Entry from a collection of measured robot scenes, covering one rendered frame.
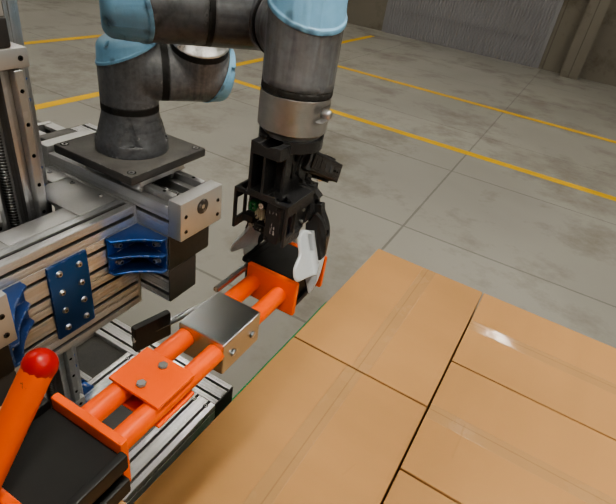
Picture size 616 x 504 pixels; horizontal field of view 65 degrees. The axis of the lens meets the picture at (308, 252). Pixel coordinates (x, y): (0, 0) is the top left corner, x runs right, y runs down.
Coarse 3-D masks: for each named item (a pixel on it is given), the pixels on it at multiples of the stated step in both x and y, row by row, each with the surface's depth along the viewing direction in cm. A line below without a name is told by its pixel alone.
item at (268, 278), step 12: (264, 252) 64; (276, 252) 65; (288, 252) 65; (252, 264) 62; (264, 264) 62; (276, 264) 62; (288, 264) 63; (324, 264) 66; (264, 276) 61; (276, 276) 60; (288, 276) 61; (264, 288) 62; (288, 288) 60; (300, 288) 64; (288, 300) 61; (300, 300) 64; (288, 312) 62
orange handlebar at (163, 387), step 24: (240, 288) 60; (264, 312) 57; (144, 360) 47; (168, 360) 48; (192, 360) 49; (216, 360) 50; (120, 384) 45; (144, 384) 45; (168, 384) 45; (192, 384) 47; (96, 408) 43; (144, 408) 43; (168, 408) 45; (120, 432) 41; (144, 432) 43
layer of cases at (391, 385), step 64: (384, 256) 176; (320, 320) 142; (384, 320) 146; (448, 320) 150; (512, 320) 155; (256, 384) 119; (320, 384) 122; (384, 384) 125; (448, 384) 128; (512, 384) 131; (576, 384) 135; (192, 448) 102; (256, 448) 104; (320, 448) 107; (384, 448) 109; (448, 448) 111; (512, 448) 114; (576, 448) 117
